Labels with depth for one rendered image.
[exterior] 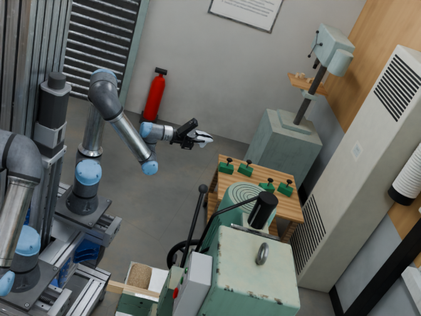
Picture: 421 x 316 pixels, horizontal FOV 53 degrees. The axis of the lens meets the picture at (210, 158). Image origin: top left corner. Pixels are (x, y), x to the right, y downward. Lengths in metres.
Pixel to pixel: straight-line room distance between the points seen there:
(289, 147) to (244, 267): 2.76
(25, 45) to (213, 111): 3.35
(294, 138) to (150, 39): 1.70
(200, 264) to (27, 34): 0.85
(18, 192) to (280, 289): 0.82
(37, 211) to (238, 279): 1.03
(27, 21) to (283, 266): 1.02
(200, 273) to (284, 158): 2.84
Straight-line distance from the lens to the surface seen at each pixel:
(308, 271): 3.35
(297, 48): 4.44
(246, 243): 1.19
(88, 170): 2.02
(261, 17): 4.27
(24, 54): 1.48
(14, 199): 1.42
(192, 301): 1.15
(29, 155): 1.41
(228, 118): 4.67
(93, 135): 2.05
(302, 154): 3.89
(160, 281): 1.83
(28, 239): 1.69
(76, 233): 2.17
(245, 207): 1.33
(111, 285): 1.73
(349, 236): 3.16
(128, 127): 1.88
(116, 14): 4.29
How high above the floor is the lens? 2.29
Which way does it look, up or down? 32 degrees down
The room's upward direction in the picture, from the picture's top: 21 degrees clockwise
